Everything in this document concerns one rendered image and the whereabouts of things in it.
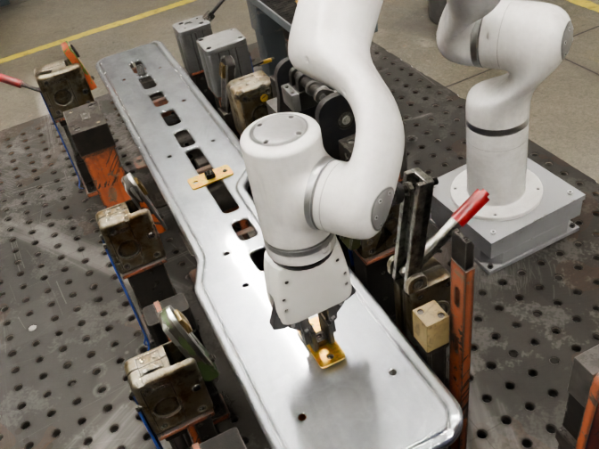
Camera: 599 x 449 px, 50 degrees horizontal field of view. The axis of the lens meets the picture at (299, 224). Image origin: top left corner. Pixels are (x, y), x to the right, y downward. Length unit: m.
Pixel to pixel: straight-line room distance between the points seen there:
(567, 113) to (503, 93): 2.01
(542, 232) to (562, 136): 1.68
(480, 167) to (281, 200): 0.74
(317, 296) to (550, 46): 0.62
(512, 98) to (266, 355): 0.65
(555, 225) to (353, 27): 0.87
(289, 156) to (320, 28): 0.14
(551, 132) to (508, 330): 1.90
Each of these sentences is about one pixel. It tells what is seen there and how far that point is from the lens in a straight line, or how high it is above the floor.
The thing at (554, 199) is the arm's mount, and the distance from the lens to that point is 1.44.
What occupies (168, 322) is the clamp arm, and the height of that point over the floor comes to 1.11.
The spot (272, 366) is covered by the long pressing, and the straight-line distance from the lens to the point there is 0.88.
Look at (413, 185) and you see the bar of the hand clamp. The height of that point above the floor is 1.21.
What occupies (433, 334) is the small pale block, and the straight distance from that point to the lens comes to 0.84.
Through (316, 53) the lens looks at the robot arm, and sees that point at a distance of 0.68.
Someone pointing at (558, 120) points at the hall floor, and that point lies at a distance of 3.19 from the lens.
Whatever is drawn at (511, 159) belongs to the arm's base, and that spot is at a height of 0.92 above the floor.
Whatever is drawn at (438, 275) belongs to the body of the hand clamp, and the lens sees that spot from 0.90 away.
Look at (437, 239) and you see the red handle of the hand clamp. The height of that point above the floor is 1.10.
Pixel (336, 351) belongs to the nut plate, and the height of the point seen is 1.01.
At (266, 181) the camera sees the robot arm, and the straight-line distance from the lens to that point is 0.65.
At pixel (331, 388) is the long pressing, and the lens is 0.85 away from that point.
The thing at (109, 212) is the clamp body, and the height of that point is 1.04.
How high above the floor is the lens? 1.69
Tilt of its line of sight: 40 degrees down
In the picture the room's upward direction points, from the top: 11 degrees counter-clockwise
